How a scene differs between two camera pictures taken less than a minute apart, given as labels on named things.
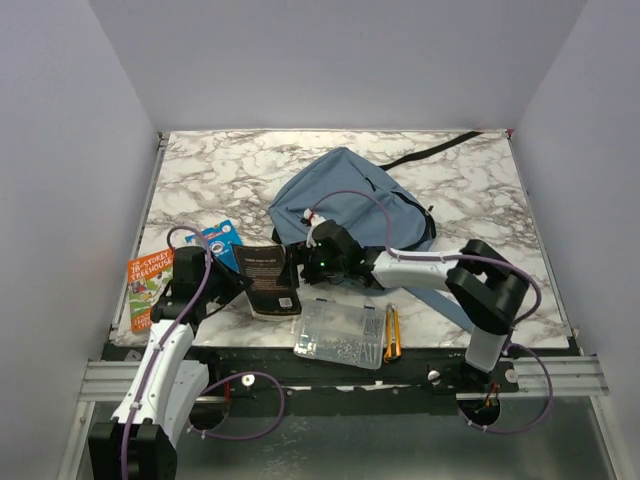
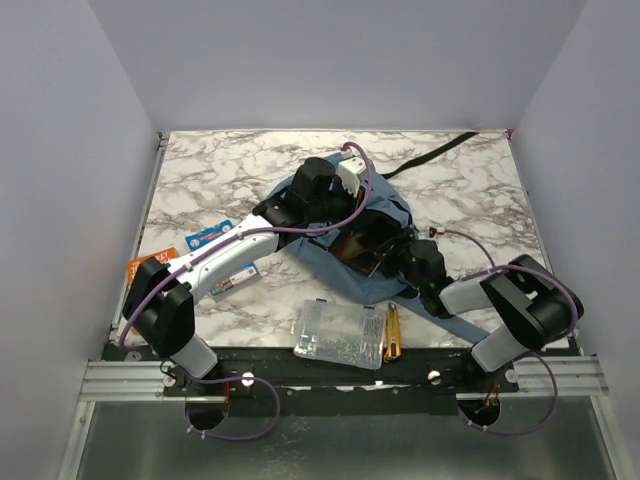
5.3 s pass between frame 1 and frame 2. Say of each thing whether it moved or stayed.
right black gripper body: moved
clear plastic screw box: stayed
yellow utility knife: stayed
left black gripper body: moved
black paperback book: moved
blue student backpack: moved
